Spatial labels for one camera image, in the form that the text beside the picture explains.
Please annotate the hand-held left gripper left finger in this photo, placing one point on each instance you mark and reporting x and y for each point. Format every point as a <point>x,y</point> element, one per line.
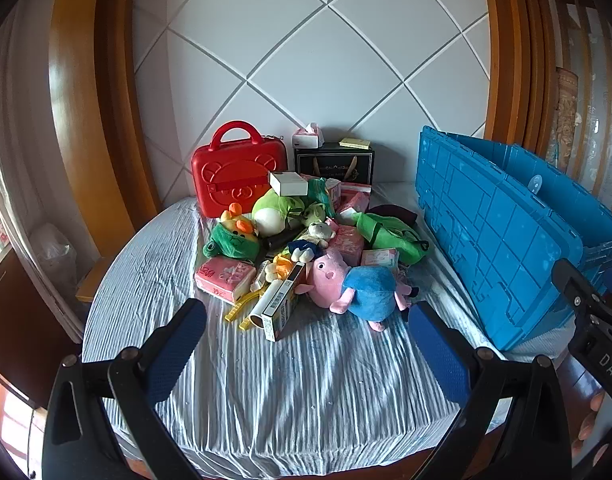
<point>178,342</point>

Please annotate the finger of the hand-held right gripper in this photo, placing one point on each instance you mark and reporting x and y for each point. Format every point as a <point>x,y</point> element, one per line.
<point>570,285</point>

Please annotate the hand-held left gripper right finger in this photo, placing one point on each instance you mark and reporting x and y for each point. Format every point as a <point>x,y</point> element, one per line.
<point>435,350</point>

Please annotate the pink flowered tissue pack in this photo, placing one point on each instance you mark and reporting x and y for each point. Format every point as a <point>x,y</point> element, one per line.
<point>223,277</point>

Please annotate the pink pig plush blue shirt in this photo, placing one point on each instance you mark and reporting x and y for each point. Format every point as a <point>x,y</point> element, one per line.
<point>370,290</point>

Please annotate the blue plastic storage crate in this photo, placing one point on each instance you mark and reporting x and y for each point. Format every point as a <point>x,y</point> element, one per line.
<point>485,220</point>

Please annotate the long white printed box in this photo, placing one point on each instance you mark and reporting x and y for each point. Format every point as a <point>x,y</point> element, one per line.
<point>283,315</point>

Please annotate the person's right hand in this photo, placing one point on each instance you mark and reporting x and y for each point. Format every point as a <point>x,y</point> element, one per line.
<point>588,437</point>

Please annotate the yellow plastic hanger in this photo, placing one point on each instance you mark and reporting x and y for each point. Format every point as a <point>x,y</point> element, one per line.
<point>238,307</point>

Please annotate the white paper roll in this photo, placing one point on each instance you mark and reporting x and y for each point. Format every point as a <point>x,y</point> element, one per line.
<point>266,307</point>

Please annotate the wooden bedside stool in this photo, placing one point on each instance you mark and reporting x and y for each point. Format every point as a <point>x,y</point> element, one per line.
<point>98,280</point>

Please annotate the light pink box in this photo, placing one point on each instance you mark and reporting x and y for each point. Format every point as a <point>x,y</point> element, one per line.
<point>380,260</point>

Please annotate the green and orange plush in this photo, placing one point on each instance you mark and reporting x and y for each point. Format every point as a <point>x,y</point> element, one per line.
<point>231,245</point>

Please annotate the green frog bag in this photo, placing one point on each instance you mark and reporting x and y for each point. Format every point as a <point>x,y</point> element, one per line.
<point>390,237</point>

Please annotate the small yellow orange plush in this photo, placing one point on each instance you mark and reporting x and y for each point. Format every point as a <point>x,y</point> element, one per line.
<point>276,267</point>

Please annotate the black cylindrical object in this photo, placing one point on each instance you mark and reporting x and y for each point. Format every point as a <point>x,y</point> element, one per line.
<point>278,242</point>

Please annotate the dark maroon cloth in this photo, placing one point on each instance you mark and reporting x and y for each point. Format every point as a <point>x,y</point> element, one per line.
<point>393,212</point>

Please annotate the dark brown cabinet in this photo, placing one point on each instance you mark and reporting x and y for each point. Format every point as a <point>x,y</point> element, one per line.
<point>26,330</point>

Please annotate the translucent white plastic bag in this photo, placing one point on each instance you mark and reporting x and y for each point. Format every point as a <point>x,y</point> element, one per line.
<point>51,255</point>

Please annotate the navy white small plush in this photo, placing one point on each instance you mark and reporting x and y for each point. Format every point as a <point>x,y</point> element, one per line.
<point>302,249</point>

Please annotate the light green frog plush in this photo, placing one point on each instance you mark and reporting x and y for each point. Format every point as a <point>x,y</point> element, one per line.
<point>273,212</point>

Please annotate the small white bear plush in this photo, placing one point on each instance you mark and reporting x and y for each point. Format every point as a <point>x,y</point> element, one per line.
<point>320,232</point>

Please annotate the red hard carry case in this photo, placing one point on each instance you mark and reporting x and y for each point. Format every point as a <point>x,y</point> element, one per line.
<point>236,180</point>

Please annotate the red white flat box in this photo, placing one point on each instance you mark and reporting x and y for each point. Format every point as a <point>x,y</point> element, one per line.
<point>356,188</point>

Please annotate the patterned beige curtain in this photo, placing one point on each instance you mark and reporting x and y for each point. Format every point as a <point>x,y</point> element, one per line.
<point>585,100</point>

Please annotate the small white box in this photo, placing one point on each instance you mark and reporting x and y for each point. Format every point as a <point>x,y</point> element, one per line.
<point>288,183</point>

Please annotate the green plastic packet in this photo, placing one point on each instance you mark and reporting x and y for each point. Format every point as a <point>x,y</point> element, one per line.
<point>318,192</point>

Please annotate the black gift box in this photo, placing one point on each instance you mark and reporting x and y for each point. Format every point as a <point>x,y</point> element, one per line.
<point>336,165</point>

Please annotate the yellow sticky note pad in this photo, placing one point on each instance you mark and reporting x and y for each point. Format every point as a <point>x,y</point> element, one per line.
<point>355,142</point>

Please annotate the white pink tissue box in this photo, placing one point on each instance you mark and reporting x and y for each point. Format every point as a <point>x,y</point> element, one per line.
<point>307,136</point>

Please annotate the white curtain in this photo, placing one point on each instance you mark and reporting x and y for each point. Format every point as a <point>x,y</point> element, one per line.
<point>21,135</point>

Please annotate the wooden headboard frame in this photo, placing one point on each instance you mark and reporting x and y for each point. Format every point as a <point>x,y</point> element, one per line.
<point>86,85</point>
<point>515,50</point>

